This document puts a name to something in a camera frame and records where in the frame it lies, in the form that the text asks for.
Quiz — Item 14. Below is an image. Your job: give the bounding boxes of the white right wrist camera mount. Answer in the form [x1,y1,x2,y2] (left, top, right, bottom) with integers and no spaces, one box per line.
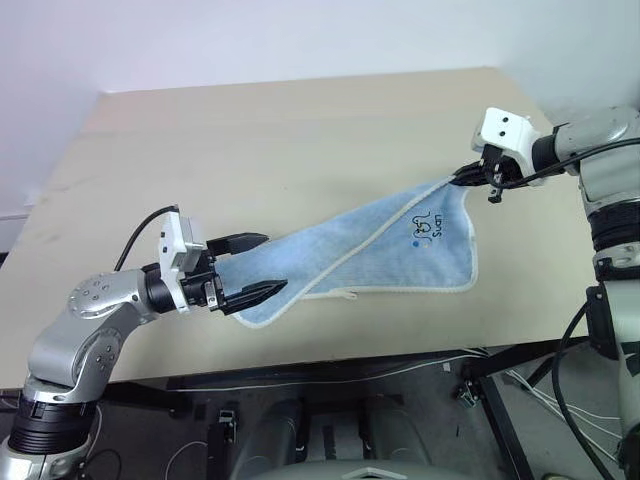
[470,106,545,188]

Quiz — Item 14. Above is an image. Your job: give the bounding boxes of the black clamp with silver latch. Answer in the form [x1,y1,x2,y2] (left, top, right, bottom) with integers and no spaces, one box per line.
[206,408,237,480]

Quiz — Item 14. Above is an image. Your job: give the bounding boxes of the black table frame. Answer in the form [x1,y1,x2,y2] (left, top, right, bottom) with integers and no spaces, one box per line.
[106,337,592,480]

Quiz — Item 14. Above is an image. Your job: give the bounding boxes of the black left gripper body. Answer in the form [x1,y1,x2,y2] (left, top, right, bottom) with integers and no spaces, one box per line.
[179,249,233,316]

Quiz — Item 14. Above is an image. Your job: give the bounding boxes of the grey robot torso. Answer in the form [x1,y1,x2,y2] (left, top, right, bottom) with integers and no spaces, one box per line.
[252,455,484,480]

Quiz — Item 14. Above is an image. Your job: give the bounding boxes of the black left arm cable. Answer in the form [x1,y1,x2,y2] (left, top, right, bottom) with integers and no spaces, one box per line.
[113,203,181,272]

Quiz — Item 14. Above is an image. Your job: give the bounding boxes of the thin white cable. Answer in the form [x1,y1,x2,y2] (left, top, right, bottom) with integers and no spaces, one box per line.
[167,347,494,395]

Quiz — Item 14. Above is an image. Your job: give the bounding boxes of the light blue towel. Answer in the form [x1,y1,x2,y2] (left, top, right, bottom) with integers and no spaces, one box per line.
[215,175,479,332]

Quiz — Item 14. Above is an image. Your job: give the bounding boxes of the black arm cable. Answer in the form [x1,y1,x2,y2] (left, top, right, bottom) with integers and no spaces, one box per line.
[113,203,181,272]
[492,136,640,192]

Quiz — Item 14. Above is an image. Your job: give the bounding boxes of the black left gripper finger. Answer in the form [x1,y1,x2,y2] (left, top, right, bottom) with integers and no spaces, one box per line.
[206,231,271,258]
[224,279,290,317]

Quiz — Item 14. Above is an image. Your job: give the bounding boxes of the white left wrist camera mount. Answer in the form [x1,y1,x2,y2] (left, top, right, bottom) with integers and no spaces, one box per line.
[157,208,208,316]

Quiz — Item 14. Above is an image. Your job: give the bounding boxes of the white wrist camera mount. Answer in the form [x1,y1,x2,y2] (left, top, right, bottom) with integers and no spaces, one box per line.
[157,208,208,316]
[470,106,545,188]

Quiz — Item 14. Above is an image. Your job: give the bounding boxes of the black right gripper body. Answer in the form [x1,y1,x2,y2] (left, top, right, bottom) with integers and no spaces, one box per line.
[478,143,522,204]

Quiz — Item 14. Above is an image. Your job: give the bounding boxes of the silver metal latch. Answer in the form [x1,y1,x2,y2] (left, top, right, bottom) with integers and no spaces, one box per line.
[453,381,480,410]

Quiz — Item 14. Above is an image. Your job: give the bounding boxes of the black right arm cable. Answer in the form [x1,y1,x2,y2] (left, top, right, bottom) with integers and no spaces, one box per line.
[492,136,640,192]

